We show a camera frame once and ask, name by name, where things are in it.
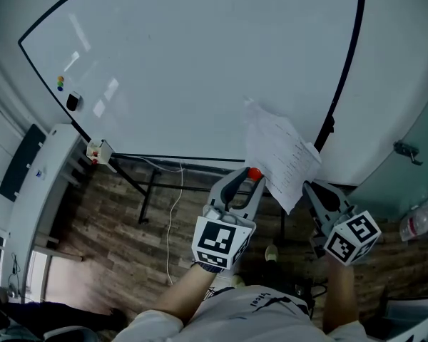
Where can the person's dark trousers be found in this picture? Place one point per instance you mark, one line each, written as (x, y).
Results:
(281, 276)

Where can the dark wristband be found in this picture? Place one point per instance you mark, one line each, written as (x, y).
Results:
(208, 266)

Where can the black frame clamp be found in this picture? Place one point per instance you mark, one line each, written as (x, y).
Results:
(329, 125)

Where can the red round magnet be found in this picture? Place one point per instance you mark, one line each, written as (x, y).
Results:
(255, 173)

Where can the white printed sheet of paper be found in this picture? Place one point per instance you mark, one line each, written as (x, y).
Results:
(281, 155)

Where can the white whiteboard black frame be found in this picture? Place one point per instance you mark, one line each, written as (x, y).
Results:
(199, 66)

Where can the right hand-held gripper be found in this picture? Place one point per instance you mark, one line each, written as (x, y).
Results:
(353, 239)

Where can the white bin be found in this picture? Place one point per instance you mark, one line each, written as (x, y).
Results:
(408, 321)

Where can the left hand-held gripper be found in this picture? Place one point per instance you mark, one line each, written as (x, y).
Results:
(217, 239)

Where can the clear plastic bottle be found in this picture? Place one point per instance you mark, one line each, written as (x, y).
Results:
(419, 221)

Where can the person's light shoe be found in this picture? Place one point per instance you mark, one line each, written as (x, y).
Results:
(237, 280)
(271, 253)

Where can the black desk panel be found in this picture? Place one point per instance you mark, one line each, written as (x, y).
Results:
(21, 162)

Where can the frosted glass door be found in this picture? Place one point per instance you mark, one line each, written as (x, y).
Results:
(406, 184)

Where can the metal door latch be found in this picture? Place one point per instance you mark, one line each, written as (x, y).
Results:
(408, 151)

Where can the person's left forearm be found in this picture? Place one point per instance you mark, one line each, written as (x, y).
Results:
(189, 294)

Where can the black whiteboard eraser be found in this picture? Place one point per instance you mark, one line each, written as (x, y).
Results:
(73, 101)

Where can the person's white shirt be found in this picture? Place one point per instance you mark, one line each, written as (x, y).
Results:
(242, 319)

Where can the white marker holder box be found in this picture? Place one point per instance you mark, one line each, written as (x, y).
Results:
(99, 151)

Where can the white desk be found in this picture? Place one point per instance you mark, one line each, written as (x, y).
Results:
(39, 198)

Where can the person's right forearm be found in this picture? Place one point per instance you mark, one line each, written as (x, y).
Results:
(340, 298)

